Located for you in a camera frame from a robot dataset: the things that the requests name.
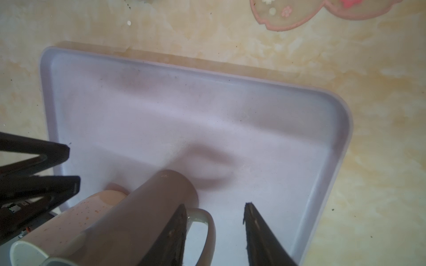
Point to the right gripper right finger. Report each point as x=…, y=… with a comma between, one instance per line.
x=263, y=248

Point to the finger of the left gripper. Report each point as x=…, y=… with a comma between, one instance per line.
x=46, y=155
x=25, y=199

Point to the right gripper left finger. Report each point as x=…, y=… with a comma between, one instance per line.
x=168, y=249

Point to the grey mug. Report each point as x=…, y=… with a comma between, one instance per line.
x=129, y=230

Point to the white mug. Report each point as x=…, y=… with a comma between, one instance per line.
x=52, y=237

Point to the pink flower coaster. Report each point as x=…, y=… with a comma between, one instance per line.
x=284, y=15

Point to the lavender tray mat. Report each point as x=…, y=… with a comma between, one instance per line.
x=237, y=139

